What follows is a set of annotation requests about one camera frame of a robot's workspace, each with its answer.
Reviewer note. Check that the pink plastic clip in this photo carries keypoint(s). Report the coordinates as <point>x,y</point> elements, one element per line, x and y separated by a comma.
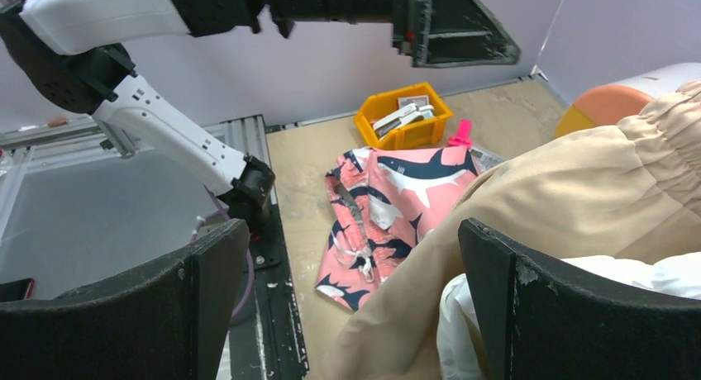
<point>461,138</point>

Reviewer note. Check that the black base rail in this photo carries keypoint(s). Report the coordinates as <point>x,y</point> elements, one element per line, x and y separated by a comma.
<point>265,337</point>

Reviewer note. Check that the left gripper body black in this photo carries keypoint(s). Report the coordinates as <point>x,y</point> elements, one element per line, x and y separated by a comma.
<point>286,13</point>

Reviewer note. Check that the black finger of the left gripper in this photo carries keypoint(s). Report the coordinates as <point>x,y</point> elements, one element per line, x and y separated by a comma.
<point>451,33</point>

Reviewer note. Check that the beige shorts on hanger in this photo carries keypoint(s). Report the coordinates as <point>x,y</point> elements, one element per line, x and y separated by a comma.
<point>630,191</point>

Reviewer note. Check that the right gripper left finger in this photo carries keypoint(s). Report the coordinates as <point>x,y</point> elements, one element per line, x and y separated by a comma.
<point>164,319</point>

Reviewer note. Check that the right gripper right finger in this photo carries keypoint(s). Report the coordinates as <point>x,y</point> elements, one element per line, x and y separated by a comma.
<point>542,318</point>

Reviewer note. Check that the printed flat package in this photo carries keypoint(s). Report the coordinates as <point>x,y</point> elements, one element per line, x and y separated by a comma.
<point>484,159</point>

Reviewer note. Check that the white shorts on hanger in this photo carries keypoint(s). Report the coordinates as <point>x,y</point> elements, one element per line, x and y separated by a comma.
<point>458,338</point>

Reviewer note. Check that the pink shark print shorts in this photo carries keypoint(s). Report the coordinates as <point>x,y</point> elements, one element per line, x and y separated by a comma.
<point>385,202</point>

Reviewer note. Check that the yellow plastic bin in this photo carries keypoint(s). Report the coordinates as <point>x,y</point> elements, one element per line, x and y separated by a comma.
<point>405,118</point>

